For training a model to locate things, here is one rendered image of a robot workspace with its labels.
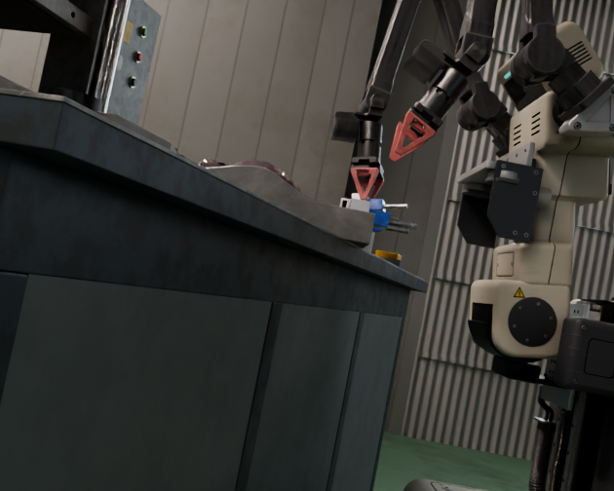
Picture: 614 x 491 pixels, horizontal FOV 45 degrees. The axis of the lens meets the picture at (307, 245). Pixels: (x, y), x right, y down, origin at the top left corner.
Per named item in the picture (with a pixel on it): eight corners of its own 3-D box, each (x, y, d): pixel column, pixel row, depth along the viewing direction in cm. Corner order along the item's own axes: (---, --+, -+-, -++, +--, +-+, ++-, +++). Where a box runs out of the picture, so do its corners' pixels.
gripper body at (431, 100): (411, 108, 140) (435, 78, 140) (402, 120, 150) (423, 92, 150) (438, 129, 140) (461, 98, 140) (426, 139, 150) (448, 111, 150)
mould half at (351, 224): (358, 251, 155) (367, 200, 155) (369, 244, 129) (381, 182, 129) (126, 206, 155) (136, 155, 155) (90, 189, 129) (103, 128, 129)
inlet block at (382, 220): (412, 242, 140) (417, 213, 140) (416, 240, 135) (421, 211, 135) (344, 228, 140) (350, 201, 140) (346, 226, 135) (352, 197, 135)
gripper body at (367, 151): (350, 164, 176) (352, 135, 178) (358, 179, 185) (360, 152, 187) (377, 164, 174) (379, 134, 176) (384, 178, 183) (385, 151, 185)
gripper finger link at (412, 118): (385, 140, 138) (415, 101, 139) (379, 147, 145) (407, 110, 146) (413, 162, 138) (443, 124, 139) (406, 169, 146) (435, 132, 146)
